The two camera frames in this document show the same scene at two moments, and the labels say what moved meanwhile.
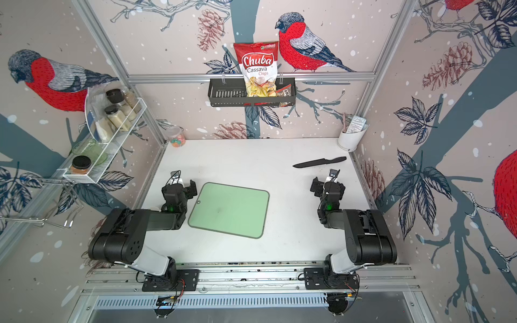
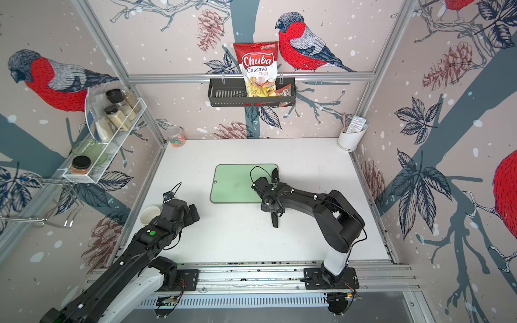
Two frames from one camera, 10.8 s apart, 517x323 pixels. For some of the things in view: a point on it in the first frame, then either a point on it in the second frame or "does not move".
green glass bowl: (91, 149) does not move
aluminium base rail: (281, 278) does not move
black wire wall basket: (231, 92) does not move
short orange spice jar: (80, 165) does not move
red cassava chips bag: (258, 61) does not move
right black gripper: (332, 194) to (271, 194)
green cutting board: (233, 209) to (232, 183)
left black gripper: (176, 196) to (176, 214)
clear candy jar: (176, 136) does not move
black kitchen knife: (318, 161) to (274, 215)
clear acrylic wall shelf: (112, 112) does not move
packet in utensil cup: (356, 124) does not move
